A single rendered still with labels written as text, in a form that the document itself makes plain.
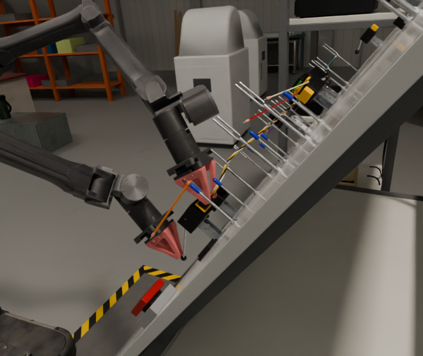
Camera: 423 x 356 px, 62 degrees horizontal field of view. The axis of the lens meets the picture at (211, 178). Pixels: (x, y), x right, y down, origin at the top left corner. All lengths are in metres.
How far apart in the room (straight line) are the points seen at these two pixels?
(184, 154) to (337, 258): 0.66
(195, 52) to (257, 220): 3.89
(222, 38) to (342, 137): 3.83
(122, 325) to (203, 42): 3.04
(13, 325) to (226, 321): 1.30
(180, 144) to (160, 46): 10.52
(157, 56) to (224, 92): 7.39
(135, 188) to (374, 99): 0.55
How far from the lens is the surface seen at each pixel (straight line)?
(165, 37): 11.08
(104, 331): 2.15
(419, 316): 1.07
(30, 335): 1.95
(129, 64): 0.87
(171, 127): 0.70
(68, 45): 8.05
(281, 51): 1.57
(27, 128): 5.01
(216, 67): 4.01
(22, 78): 6.42
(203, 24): 4.21
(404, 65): 0.26
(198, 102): 0.70
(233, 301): 1.02
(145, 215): 0.80
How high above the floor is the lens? 1.52
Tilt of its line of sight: 25 degrees down
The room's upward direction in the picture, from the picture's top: 5 degrees counter-clockwise
